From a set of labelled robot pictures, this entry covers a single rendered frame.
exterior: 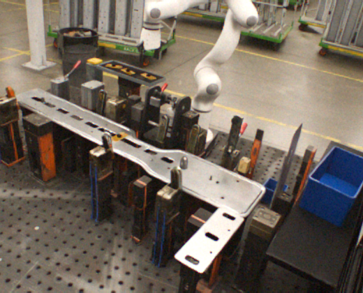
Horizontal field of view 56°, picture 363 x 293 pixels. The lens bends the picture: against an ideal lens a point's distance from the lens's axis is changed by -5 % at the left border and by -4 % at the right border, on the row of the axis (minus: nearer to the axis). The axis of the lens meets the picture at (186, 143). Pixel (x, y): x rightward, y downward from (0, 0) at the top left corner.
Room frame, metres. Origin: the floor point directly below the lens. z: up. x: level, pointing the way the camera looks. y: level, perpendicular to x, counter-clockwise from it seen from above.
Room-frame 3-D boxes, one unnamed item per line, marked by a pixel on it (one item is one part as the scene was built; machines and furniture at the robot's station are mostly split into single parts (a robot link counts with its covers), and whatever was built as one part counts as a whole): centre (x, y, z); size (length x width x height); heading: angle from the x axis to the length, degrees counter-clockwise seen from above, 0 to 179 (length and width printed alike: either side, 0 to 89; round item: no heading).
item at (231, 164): (1.26, -0.19, 0.88); 0.07 x 0.06 x 0.35; 151
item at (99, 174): (1.16, 0.33, 0.87); 0.12 x 0.09 x 0.35; 151
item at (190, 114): (1.42, 0.00, 0.91); 0.07 x 0.05 x 0.42; 151
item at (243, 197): (1.34, 0.32, 1.00); 1.38 x 0.22 x 0.02; 61
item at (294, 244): (1.08, -0.58, 1.02); 0.90 x 0.22 x 0.03; 151
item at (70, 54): (4.11, 1.46, 0.36); 0.54 x 0.50 x 0.73; 160
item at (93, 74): (1.87, 0.57, 0.92); 0.08 x 0.08 x 0.44; 61
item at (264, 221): (0.87, -0.29, 0.88); 0.08 x 0.08 x 0.36; 61
